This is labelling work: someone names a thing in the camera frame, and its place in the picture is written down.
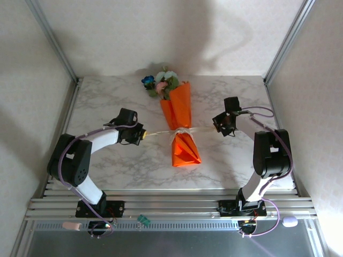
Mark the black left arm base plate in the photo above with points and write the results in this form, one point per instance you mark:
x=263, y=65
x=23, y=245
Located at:
x=115, y=208

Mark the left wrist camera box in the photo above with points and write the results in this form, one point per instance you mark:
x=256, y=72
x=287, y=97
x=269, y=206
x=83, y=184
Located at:
x=127, y=116

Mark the pink rubber block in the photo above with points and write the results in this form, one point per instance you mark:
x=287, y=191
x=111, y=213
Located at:
x=71, y=226

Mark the aluminium table edge rail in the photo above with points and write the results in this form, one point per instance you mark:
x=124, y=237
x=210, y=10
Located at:
x=278, y=121
x=70, y=109

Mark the cream ribbon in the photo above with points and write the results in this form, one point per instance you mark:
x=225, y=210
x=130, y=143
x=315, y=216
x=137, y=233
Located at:
x=182, y=131

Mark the fake flower bouquet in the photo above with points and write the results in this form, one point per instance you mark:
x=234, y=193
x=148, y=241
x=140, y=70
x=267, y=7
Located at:
x=162, y=83

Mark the grey slotted metal tray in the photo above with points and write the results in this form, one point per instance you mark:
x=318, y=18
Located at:
x=171, y=241

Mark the orange wrapping paper sheet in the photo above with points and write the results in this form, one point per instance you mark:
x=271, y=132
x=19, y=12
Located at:
x=182, y=115

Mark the aluminium frame post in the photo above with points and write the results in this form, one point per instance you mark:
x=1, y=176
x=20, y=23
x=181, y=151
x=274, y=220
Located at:
x=289, y=37
x=51, y=37

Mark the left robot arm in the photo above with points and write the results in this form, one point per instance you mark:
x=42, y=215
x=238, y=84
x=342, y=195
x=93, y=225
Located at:
x=103, y=140

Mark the black controller board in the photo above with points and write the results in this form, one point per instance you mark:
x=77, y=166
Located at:
x=100, y=227
x=247, y=226

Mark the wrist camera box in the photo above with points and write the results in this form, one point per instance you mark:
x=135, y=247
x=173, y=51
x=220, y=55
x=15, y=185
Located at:
x=232, y=104
x=127, y=116

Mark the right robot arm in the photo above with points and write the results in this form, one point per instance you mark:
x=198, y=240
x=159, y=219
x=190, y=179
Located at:
x=250, y=131

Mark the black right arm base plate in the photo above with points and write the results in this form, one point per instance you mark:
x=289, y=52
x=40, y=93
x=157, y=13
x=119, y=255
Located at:
x=226, y=208

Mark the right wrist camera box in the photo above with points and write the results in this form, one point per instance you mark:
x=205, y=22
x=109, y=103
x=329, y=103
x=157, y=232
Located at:
x=232, y=104

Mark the aluminium mounting rails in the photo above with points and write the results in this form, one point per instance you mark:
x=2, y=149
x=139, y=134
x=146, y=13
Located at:
x=174, y=204

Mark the lavender oval pebble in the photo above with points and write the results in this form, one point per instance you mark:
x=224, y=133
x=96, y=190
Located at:
x=290, y=221

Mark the green plug connector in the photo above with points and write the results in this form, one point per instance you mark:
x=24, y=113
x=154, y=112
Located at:
x=143, y=219

